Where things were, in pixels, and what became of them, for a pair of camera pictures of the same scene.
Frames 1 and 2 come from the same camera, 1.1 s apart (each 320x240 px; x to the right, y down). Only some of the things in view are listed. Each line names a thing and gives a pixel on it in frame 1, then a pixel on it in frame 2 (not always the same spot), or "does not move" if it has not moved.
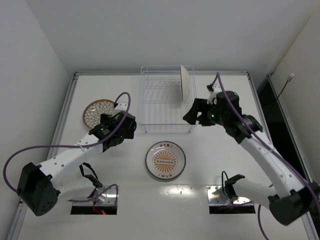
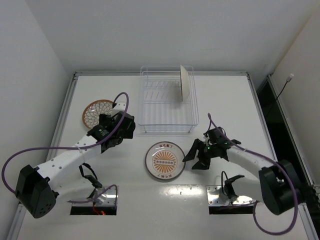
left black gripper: x=127 y=127 does not move
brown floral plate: x=185 y=84 does not move
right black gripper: x=200 y=111 → x=202 y=151
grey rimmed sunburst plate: x=165 y=160 does not move
